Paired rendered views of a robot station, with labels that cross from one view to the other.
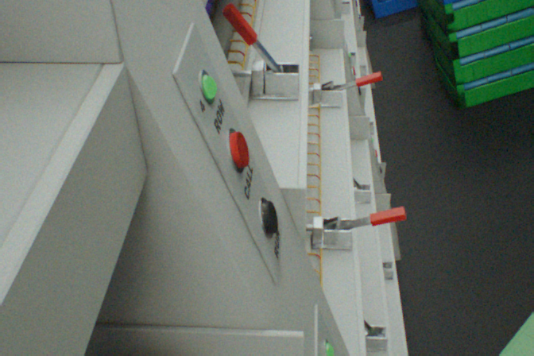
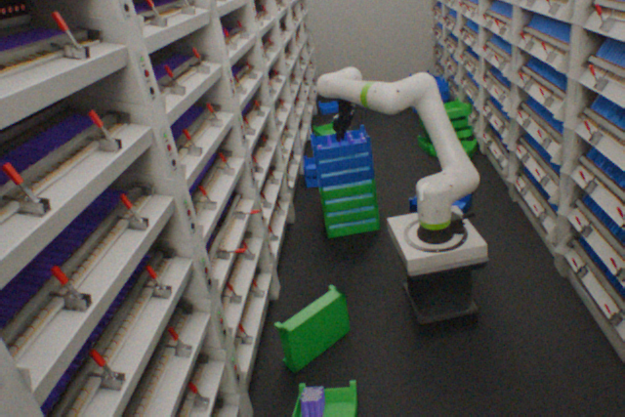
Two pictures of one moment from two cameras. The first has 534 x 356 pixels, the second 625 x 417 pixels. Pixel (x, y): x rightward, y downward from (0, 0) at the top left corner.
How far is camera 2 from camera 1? 1.11 m
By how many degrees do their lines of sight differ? 14
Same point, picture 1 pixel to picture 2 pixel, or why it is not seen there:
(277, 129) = (206, 217)
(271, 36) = (215, 193)
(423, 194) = (297, 273)
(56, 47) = (166, 193)
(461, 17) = (327, 194)
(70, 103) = (167, 200)
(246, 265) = (186, 229)
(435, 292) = (286, 312)
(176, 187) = (177, 214)
